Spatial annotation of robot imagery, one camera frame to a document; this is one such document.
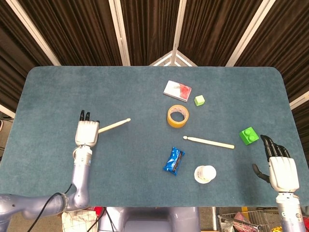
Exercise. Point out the red white flat pack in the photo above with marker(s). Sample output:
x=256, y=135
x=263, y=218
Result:
x=177, y=90

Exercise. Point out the blue snack packet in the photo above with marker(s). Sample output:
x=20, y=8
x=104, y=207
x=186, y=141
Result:
x=172, y=160

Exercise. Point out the light green cube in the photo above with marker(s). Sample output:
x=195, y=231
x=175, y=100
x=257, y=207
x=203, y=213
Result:
x=199, y=100

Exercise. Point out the yellow tape roll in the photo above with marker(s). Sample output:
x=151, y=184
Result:
x=173, y=122

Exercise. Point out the yellow object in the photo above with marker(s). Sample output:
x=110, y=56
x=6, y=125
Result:
x=276, y=229

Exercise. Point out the brown curtain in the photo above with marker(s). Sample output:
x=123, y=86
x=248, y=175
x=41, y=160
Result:
x=79, y=31

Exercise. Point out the white partition frame post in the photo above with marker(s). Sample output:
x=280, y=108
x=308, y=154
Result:
x=119, y=33
x=299, y=101
x=33, y=33
x=251, y=32
x=178, y=29
x=6, y=111

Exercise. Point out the white paper cup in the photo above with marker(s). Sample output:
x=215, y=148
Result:
x=205, y=174

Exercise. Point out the green toy building brick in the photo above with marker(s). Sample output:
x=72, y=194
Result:
x=249, y=136

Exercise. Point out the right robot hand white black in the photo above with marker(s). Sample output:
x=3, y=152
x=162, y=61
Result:
x=283, y=172

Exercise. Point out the small red object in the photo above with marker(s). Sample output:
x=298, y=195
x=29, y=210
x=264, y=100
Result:
x=98, y=210

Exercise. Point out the lavender robot torso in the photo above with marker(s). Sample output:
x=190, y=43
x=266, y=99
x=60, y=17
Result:
x=149, y=217

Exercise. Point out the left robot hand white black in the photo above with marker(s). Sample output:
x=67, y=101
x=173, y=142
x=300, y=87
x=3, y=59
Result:
x=87, y=133

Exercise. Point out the blue felt table cover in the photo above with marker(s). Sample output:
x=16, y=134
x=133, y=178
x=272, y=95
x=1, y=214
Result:
x=132, y=84

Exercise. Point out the white checked bag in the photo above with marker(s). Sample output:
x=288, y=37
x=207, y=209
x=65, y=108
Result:
x=79, y=222

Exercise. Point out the wooden drumstick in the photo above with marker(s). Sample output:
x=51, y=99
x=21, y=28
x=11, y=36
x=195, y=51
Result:
x=113, y=126
x=210, y=142

